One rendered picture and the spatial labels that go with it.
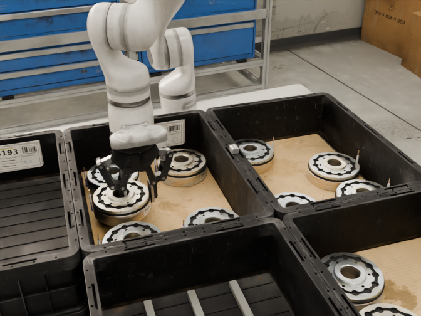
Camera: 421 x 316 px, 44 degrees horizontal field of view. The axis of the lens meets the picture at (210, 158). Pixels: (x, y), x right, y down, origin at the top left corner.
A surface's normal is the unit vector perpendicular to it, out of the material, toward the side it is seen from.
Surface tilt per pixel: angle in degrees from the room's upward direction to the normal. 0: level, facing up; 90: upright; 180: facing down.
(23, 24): 90
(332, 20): 90
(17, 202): 0
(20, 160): 90
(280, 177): 0
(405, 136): 0
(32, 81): 90
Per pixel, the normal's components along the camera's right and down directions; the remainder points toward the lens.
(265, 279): 0.00, -0.86
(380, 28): -0.92, 0.22
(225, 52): 0.39, 0.48
